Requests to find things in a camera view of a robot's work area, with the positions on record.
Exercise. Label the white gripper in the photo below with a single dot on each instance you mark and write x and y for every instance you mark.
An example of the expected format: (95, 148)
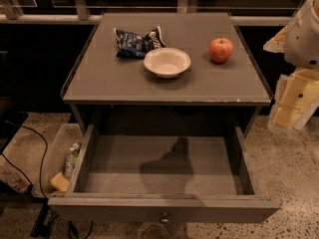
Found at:
(303, 45)

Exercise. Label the grey top drawer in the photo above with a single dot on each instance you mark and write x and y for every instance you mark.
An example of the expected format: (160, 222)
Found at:
(136, 178)

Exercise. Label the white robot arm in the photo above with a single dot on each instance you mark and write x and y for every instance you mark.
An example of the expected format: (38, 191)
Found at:
(297, 95)

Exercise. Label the grey drawer cabinet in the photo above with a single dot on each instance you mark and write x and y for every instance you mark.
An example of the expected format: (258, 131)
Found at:
(101, 78)

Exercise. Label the red apple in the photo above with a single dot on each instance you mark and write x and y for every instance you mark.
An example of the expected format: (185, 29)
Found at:
(220, 50)

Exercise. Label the metal window railing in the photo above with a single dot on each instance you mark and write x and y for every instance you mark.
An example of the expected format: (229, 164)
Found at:
(244, 12)

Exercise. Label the white bowl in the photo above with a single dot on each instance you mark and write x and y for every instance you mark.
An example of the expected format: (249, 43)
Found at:
(167, 63)

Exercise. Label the blue chip bag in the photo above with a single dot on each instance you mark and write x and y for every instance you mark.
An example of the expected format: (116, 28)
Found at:
(132, 45)

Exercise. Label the plastic bottle in bin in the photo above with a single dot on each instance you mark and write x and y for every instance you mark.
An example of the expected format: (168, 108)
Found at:
(71, 159)

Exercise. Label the clear plastic bin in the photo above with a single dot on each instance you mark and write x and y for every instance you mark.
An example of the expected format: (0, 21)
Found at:
(55, 158)

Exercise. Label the yellow sponge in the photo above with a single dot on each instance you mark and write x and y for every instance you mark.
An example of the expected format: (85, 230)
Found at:
(60, 182)

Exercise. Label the plastic bottle on floor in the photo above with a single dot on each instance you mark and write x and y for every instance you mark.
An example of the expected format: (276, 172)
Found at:
(15, 181)

